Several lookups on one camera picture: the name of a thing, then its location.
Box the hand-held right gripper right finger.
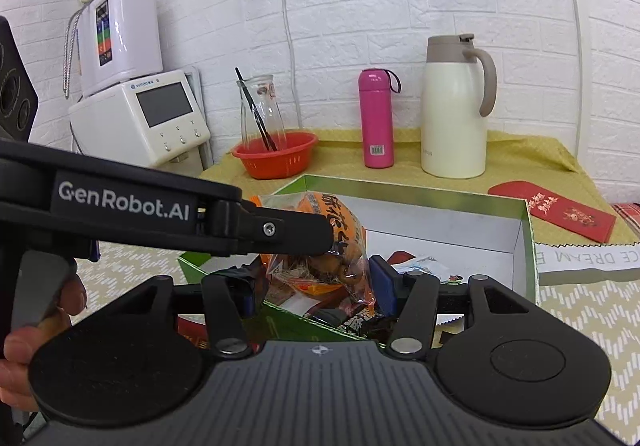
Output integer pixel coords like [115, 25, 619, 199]
[369, 255, 545, 358]

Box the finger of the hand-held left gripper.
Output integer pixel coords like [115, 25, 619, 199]
[206, 199, 335, 257]

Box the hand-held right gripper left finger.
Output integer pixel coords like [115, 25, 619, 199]
[75, 268, 262, 358]

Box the orange snack packet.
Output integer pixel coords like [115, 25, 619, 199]
[249, 191, 377, 313]

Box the green cardboard box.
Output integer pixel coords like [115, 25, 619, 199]
[177, 174, 542, 343]

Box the person's left hand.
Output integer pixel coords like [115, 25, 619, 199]
[0, 271, 87, 412]

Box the orange plastic basket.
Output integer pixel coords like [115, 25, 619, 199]
[230, 131, 320, 181]

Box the white dispenser with screen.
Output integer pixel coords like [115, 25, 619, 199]
[68, 68, 211, 167]

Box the black straw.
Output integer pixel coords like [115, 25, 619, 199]
[254, 106, 273, 151]
[234, 67, 279, 153]

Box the glass carafe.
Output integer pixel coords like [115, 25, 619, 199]
[236, 74, 287, 153]

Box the pink thermos bottle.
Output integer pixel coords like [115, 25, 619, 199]
[357, 68, 403, 169]

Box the white water purifier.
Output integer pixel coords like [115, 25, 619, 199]
[79, 0, 164, 99]

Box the cream thermal jug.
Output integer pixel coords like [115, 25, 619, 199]
[420, 34, 498, 179]

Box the red envelope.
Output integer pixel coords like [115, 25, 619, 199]
[488, 180, 617, 243]

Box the yellow cloth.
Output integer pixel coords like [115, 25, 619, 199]
[199, 128, 623, 247]

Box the patterned tablecloth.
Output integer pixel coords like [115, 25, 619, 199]
[75, 240, 640, 433]

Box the red checked cloth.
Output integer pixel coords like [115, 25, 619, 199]
[612, 202, 640, 233]

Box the metal purifier hose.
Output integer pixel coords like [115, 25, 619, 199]
[62, 10, 85, 100]

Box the white wall cable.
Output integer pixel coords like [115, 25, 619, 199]
[272, 0, 303, 133]
[556, 0, 587, 157]

